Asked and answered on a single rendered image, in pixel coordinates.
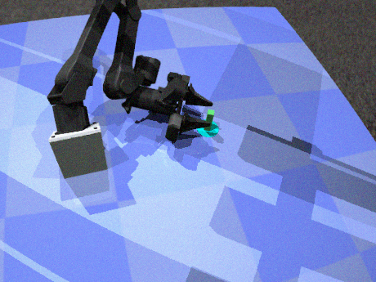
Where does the green rectangular post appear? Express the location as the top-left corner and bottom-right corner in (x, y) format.
(204, 110), (215, 131)

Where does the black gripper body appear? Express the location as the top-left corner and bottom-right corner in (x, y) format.
(149, 75), (190, 142)

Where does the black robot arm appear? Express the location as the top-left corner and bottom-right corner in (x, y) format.
(47, 0), (187, 135)

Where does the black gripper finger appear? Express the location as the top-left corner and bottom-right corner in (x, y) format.
(185, 82), (213, 106)
(179, 112), (211, 135)

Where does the cyan circle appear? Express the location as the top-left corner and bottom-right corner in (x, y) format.
(197, 122), (219, 137)

